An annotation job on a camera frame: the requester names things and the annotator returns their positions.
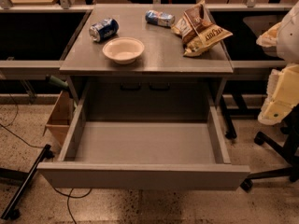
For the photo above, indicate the black office chair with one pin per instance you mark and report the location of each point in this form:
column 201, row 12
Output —
column 288, row 151

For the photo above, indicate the blue soda can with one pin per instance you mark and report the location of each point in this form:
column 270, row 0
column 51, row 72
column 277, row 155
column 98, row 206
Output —
column 103, row 29

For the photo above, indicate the brown yellow chip bag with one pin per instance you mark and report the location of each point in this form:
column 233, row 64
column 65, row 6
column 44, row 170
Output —
column 198, row 34

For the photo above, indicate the green handled tool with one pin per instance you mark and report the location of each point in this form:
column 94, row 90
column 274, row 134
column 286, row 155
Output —
column 53, row 80

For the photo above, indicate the grey rail frame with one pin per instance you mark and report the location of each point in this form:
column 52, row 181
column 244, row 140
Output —
column 22, row 69

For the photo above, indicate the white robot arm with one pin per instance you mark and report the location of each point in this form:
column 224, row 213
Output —
column 288, row 37

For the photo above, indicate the blue white crushed can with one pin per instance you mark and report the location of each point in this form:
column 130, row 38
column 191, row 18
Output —
column 159, row 18

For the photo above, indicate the black frame leg with caster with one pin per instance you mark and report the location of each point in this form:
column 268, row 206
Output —
column 24, row 178

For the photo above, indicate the white bowl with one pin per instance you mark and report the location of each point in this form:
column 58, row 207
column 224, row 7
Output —
column 123, row 50

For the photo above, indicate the cardboard box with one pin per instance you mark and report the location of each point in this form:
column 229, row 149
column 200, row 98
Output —
column 60, row 117

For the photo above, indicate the black table leg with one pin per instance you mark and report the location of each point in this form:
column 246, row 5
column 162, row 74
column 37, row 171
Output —
column 230, row 133

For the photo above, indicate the grey top drawer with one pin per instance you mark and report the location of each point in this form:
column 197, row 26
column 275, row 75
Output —
column 145, row 136

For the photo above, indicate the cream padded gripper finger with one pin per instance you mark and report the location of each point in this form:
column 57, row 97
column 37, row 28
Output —
column 282, row 95
column 269, row 38

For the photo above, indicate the grey cabinet desk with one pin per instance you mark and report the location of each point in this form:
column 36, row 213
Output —
column 149, row 50

